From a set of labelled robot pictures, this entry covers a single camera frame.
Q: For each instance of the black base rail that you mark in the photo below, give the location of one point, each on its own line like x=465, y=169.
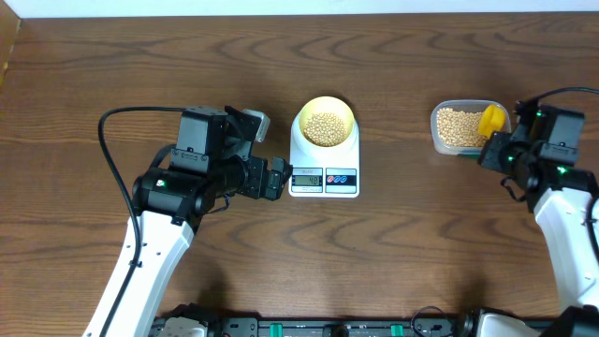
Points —
x=194, y=320

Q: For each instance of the white digital kitchen scale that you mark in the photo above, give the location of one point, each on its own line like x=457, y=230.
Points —
x=324, y=172

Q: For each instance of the yellow plastic bowl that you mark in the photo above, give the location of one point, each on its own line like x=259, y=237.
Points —
x=327, y=104

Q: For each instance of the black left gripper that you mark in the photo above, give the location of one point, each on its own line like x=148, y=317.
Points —
x=272, y=182

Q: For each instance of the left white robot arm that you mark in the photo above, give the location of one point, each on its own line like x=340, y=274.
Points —
x=211, y=159

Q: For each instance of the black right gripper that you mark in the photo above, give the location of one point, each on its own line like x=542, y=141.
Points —
x=489, y=157

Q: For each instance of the clear plastic bean container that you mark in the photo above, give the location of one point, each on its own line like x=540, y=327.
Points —
x=467, y=105

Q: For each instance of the soybeans in container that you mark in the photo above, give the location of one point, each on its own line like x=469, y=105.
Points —
x=459, y=128

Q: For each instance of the soybeans in bowl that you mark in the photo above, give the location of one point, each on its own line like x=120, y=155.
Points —
x=325, y=129

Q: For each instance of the yellow plastic measuring scoop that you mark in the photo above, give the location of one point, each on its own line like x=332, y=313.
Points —
x=492, y=120

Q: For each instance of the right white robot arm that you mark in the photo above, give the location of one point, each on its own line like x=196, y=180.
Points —
x=539, y=156

